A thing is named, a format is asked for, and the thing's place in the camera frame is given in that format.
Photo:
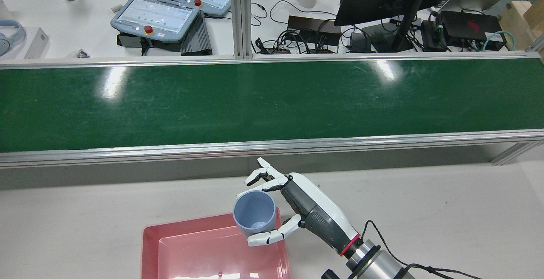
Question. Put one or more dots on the black power adapter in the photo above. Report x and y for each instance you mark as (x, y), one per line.
(431, 32)

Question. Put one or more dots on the dark grey finned unit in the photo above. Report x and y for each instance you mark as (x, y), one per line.
(196, 37)

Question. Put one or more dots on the black plastic parts bag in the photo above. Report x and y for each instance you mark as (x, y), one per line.
(80, 54)

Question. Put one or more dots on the small white tube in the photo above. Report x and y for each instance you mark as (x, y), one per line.
(117, 7)

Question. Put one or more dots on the pink plastic box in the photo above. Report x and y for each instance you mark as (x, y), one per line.
(204, 249)

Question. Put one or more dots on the black computer tower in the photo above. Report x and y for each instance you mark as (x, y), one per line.
(314, 26)

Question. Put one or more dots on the green conveyor belt aluminium frame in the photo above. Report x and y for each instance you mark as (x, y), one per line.
(255, 105)

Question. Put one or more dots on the light blue plastic cup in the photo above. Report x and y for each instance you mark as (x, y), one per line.
(255, 211)

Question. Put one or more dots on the black box red logo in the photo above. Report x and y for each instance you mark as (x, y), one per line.
(471, 26)

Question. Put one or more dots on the slanted aluminium frame leg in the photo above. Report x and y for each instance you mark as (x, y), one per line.
(516, 153)

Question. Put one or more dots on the aluminium profile post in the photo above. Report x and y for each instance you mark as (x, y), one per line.
(241, 15)

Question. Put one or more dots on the light blue headphones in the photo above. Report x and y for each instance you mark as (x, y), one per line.
(15, 32)

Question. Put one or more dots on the metal electronics box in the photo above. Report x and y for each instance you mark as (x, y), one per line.
(161, 46)

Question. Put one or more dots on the right white dexterous robot hand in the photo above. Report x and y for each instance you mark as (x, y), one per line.
(314, 211)

